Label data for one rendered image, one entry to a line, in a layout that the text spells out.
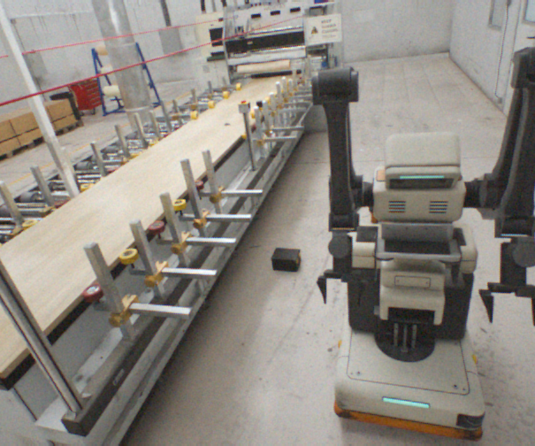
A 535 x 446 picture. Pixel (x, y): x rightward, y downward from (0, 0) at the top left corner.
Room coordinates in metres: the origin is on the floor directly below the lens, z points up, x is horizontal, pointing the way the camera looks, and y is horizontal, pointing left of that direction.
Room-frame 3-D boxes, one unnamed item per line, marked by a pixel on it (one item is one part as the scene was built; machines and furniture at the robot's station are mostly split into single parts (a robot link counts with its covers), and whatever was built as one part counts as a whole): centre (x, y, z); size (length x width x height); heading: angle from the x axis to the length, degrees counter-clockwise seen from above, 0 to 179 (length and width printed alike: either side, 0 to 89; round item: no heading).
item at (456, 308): (1.12, -0.58, 0.68); 0.28 x 0.27 x 0.25; 70
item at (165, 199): (1.62, 0.45, 0.87); 0.04 x 0.04 x 0.48; 70
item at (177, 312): (1.17, 0.54, 0.82); 0.43 x 0.03 x 0.04; 70
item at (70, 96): (9.83, 4.43, 0.36); 0.58 x 0.56 x 0.72; 70
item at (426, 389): (1.29, -0.58, 0.16); 0.67 x 0.64 x 0.25; 160
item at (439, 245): (1.02, -0.48, 0.99); 0.28 x 0.16 x 0.22; 70
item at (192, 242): (1.64, 0.37, 0.81); 0.43 x 0.03 x 0.04; 70
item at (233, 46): (6.17, -0.60, 0.95); 1.65 x 0.70 x 1.90; 70
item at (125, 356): (3.21, -0.12, 0.67); 5.11 x 0.08 x 0.10; 160
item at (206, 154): (2.09, 0.28, 0.90); 0.04 x 0.04 x 0.48; 70
